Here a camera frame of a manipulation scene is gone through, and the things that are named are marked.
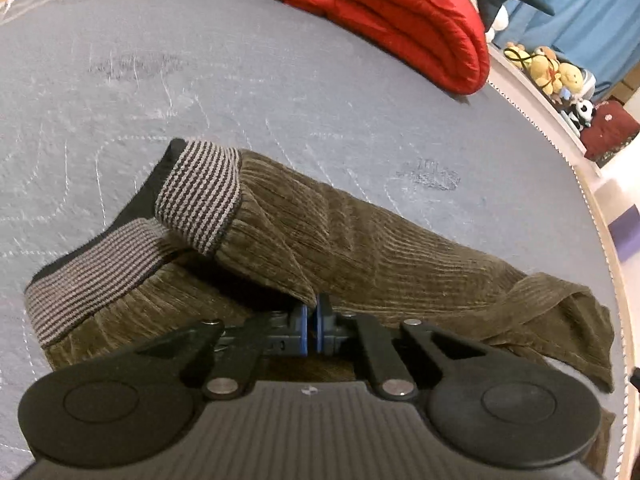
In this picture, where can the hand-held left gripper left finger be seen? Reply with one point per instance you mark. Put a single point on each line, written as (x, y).
(300, 327)

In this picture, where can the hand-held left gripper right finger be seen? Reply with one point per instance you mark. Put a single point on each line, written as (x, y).
(325, 327)

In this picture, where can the white window sill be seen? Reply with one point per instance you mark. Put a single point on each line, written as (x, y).
(540, 110)

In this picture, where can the purple bag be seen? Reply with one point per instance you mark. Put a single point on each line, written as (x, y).
(627, 232)

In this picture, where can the red folded quilt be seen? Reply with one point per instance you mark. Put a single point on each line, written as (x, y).
(400, 10)

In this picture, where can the panda plush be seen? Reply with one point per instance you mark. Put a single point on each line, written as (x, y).
(582, 110)

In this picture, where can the yellow bear plush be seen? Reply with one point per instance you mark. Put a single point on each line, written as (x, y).
(542, 65)

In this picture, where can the red cushion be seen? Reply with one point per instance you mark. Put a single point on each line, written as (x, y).
(610, 130)

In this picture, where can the yellow round face plush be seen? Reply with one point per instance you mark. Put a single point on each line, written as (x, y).
(570, 77)

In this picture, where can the white plush toy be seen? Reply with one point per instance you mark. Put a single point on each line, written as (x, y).
(500, 17)

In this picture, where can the pale blue bag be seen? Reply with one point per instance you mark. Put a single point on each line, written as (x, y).
(590, 82)

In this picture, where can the blue curtain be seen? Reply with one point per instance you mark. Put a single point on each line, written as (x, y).
(575, 5)

